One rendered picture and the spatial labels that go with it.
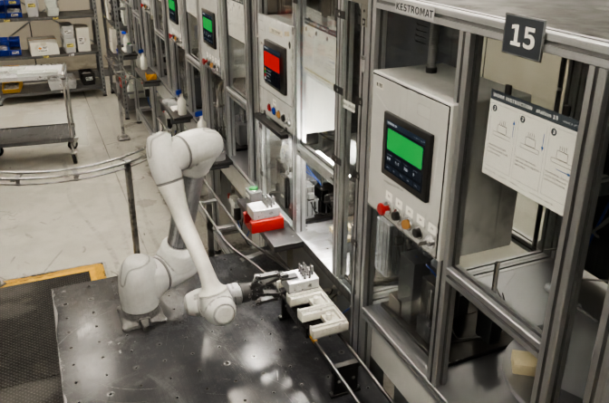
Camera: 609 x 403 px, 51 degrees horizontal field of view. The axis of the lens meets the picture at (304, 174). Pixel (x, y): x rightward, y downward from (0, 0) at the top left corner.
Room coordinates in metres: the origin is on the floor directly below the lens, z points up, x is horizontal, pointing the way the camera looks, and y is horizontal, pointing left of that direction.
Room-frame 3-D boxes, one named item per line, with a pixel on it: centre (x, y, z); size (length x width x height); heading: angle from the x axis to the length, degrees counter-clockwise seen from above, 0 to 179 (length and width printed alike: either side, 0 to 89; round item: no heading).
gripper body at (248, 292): (2.10, 0.20, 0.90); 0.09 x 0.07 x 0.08; 113
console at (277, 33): (2.82, 0.03, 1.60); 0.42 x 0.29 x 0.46; 23
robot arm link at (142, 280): (2.26, 0.68, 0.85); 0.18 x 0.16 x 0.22; 141
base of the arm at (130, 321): (2.24, 0.68, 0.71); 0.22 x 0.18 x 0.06; 23
